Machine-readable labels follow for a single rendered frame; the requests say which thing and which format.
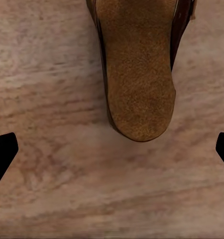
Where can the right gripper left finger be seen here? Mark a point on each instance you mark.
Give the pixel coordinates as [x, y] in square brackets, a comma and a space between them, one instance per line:
[8, 151]

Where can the sandal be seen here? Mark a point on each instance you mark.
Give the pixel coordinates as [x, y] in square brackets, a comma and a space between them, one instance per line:
[138, 41]

